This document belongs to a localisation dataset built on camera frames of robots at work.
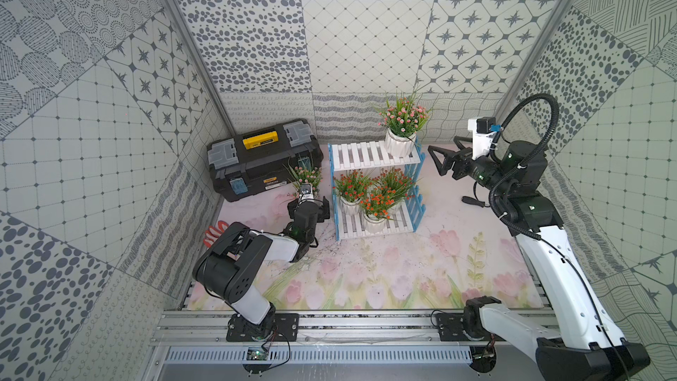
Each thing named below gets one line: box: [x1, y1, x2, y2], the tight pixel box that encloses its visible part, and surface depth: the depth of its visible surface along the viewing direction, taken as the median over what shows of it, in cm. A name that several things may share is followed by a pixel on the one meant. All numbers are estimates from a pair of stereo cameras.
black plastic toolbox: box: [206, 119, 324, 202], surface depth 97 cm
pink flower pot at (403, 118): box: [378, 91, 431, 157], surface depth 73 cm
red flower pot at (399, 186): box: [371, 167, 423, 217], surface depth 90 cm
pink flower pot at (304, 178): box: [282, 164, 324, 197], surface depth 95 cm
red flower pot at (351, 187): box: [332, 169, 373, 217], surface depth 90 cm
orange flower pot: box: [358, 185, 397, 234], surface depth 87 cm
